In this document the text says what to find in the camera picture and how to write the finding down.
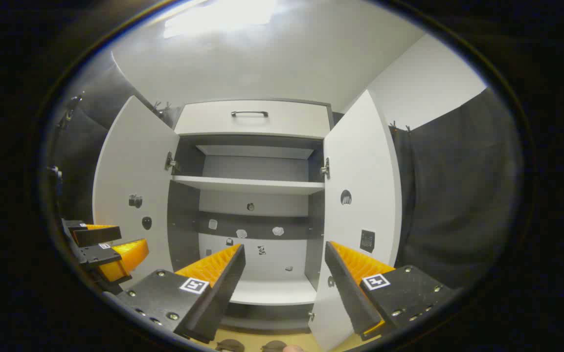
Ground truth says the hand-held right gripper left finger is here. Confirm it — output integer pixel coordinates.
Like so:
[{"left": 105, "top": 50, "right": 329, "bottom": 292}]
[{"left": 115, "top": 243, "right": 247, "bottom": 344}]

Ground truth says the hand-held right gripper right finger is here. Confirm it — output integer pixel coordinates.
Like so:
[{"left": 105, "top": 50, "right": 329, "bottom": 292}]
[{"left": 324, "top": 241, "right": 460, "bottom": 342}]

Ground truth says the white cabinet door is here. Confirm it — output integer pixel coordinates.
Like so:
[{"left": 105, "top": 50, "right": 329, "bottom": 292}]
[
  {"left": 308, "top": 89, "right": 403, "bottom": 352},
  {"left": 92, "top": 95, "right": 180, "bottom": 290}
]

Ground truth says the white shoe cabinet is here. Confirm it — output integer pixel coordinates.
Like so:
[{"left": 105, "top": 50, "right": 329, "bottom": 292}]
[{"left": 167, "top": 99, "right": 335, "bottom": 335}]

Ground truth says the white cabinet drawer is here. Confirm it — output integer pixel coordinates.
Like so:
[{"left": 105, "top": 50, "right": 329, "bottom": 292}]
[{"left": 174, "top": 100, "right": 332, "bottom": 139}]

